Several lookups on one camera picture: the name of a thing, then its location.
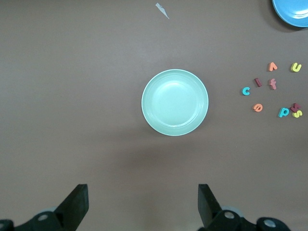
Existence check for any light green plate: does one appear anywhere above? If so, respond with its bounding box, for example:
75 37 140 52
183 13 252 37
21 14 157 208
141 69 209 137

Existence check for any brown table cover sheet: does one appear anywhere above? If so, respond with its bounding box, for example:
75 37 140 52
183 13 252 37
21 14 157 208
0 0 308 231

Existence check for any teal letter p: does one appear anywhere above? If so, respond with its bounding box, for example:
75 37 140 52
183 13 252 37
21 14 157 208
278 106 291 118

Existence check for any blue plate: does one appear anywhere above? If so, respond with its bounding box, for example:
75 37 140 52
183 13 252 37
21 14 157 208
272 0 308 27

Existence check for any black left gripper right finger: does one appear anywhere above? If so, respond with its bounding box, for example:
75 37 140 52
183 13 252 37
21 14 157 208
198 184 259 231

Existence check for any white paper scrap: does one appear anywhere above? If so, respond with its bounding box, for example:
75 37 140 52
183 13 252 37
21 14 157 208
155 2 170 19

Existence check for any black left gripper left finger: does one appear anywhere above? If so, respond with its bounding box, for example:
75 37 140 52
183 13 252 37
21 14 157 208
14 184 89 231

